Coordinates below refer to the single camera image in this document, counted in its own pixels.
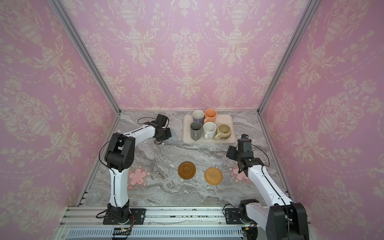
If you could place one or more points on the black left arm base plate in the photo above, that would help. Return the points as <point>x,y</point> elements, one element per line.
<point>138,216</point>

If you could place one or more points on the brown round wooden coaster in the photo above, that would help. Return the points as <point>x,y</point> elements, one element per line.
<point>187,170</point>

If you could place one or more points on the left aluminium corner post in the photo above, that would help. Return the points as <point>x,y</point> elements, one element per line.
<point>73,33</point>

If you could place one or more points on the white perforated cable duct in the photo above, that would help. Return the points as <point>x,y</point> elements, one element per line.
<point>155,233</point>

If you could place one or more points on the orange ceramic mug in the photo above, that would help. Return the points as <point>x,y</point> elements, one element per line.
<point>210,115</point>

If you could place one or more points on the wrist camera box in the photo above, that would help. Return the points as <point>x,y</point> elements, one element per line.
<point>245,144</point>
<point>161,120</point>

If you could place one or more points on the aluminium front rail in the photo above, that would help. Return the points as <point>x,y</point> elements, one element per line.
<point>195,216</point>

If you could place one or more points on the purple ceramic mug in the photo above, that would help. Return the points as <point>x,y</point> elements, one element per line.
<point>198,116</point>

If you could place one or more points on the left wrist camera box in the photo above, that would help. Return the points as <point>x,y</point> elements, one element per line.
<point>161,120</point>

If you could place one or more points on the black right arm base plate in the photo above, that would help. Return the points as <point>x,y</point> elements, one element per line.
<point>233,217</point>

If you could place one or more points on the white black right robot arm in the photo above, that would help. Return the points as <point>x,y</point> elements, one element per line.
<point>284,219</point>

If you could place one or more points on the aluminium corner post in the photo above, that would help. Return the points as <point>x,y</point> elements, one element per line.
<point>296,37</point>
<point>73,33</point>

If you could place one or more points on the pink flower coaster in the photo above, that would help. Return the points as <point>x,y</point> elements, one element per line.
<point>138,177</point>
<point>239,178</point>

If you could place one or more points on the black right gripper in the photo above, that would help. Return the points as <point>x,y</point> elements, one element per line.
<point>233,153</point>

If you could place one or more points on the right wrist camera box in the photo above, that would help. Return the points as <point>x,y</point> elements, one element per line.
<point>245,144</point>

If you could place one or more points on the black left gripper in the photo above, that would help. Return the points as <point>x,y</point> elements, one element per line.
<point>167,130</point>

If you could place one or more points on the blue woven round coaster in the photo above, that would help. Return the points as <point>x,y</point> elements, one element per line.
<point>172,132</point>

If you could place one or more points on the woven rattan round coaster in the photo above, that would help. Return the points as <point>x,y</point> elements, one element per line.
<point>213,176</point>

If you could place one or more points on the white speckled mug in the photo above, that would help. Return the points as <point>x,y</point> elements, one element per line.
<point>209,129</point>

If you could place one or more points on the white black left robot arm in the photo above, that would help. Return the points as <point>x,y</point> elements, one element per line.
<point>119,157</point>

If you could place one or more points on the right aluminium corner post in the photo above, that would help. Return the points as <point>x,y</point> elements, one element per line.
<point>296,37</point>

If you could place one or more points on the cream rectangular tray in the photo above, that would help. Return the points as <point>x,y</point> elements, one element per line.
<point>221,119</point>

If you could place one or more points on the grey ceramic mug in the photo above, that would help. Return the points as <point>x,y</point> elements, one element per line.
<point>196,130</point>

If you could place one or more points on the beige glazed round mug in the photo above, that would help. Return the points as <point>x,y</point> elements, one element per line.
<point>223,132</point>

